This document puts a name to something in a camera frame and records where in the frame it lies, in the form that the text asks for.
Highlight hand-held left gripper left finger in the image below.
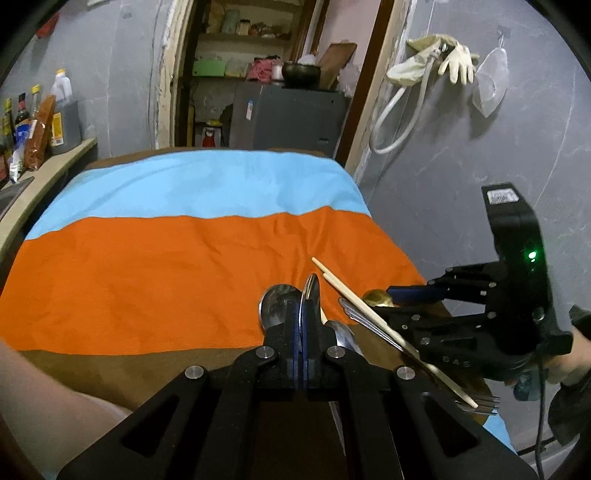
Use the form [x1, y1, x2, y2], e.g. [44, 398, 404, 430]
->
[55, 298, 306, 480]

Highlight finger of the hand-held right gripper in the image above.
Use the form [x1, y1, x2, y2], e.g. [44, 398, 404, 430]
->
[374, 306, 499, 352]
[386, 260, 501, 307]

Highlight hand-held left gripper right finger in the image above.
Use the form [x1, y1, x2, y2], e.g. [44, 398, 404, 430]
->
[305, 299, 539, 480]

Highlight gold spoon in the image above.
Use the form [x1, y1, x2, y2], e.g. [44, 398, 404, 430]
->
[362, 288, 402, 309]

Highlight wooden chopstick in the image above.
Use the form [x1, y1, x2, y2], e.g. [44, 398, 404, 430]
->
[311, 257, 479, 409]
[322, 273, 365, 315]

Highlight large steel spoon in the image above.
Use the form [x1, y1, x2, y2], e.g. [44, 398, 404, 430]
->
[259, 284, 301, 334]

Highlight metal tongs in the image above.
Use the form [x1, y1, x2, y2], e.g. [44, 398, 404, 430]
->
[342, 305, 419, 358]

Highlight steel fork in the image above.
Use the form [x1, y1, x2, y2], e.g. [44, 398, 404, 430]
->
[338, 296, 502, 416]

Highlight person's right forearm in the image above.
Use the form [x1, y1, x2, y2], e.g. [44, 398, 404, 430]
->
[547, 305, 591, 446]

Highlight person's right hand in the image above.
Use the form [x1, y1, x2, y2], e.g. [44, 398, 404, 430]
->
[541, 329, 591, 387]

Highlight blue orange brown striped cloth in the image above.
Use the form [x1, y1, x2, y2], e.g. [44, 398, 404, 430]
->
[0, 148, 515, 480]

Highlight clear plastic bag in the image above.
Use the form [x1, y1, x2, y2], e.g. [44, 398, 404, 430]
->
[472, 46, 510, 117]

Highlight grey cabinet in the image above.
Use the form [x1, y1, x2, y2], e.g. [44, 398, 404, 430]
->
[229, 83, 348, 158]

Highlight beige rubber glove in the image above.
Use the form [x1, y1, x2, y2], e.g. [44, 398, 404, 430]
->
[387, 34, 455, 86]

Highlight white rubber glove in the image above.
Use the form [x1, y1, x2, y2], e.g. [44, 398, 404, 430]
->
[438, 41, 481, 85]

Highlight wooden cutting board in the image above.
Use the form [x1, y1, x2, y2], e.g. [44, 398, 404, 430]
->
[318, 42, 358, 90]

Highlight black bowl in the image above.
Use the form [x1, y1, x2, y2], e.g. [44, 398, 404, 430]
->
[281, 61, 322, 89]

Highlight pink cloth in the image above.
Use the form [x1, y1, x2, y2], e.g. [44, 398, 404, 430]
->
[248, 58, 282, 83]

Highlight green box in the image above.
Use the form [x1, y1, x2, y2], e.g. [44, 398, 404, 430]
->
[193, 60, 227, 77]

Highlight wooden shelf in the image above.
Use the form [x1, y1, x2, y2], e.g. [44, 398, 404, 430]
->
[175, 0, 308, 148]

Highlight grey plastic canister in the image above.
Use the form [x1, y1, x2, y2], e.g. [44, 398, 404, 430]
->
[48, 99, 83, 155]

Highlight steel sink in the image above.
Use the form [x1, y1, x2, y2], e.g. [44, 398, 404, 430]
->
[0, 178, 35, 217]

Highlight red brown packet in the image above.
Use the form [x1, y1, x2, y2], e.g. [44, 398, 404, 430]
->
[24, 95, 57, 171]

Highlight blue white packet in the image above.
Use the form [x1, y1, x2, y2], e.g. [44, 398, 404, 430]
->
[8, 119, 38, 183]

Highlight white plastic bottle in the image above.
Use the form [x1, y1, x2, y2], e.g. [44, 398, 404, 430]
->
[50, 69, 74, 104]

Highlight red cap sauce bottle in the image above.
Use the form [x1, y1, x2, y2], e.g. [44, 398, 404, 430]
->
[14, 92, 31, 139]

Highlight red bag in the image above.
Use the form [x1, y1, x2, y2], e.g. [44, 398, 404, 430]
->
[36, 11, 61, 38]

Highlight black cable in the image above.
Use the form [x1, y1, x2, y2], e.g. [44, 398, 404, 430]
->
[515, 357, 573, 472]

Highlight white hose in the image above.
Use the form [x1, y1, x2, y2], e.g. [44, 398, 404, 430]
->
[369, 46, 439, 155]

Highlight wooden door frame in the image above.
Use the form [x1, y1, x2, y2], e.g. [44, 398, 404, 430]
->
[344, 0, 411, 176]

